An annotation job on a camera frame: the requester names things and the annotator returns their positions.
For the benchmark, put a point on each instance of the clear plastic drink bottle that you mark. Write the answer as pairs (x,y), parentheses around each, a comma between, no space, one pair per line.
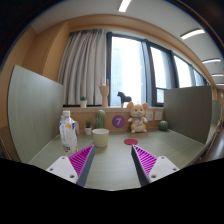
(68,133)

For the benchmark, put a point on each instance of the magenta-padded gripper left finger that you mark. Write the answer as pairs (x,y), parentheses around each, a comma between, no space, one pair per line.
(80,161)

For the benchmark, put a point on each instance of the tall green cactus ornament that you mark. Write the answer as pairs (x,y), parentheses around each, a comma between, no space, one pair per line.
(100,119)

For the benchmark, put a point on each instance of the white wall socket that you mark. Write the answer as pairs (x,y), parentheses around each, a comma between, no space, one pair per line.
(158,115)
(149,115)

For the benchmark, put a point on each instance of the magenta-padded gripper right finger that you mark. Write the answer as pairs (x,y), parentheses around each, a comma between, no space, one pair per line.
(146,161)

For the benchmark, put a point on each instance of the flat round red coaster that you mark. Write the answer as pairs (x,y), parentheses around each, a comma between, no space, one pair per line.
(131,141)

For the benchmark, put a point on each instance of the small round green cactus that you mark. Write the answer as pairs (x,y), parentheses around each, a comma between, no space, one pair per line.
(163,126)

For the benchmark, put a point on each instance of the small potted succulent plant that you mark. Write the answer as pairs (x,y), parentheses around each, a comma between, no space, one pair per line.
(88,130)

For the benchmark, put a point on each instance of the dark-framed window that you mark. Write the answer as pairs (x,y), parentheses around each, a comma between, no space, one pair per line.
(128,70)

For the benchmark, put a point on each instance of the pale yellow paper cup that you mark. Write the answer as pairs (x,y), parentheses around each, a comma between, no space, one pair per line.
(100,138)

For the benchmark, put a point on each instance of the grey pleated curtain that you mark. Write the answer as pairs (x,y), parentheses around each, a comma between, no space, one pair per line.
(83,66)

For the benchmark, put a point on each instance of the beige plush mouse toy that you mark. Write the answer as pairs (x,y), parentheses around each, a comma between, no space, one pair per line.
(137,120)

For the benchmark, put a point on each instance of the small potted cactus plant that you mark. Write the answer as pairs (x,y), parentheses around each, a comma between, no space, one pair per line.
(83,103)

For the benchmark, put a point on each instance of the wooden hand model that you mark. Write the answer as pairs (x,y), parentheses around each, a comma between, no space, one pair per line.
(104,95)

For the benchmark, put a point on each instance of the ceiling strip lights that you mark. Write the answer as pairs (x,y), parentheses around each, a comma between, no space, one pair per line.
(192,33)

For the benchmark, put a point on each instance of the pink horse figurine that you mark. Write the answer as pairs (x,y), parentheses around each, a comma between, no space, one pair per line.
(77,127)

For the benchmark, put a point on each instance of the black horse figurine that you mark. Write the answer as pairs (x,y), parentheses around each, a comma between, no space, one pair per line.
(124,98)

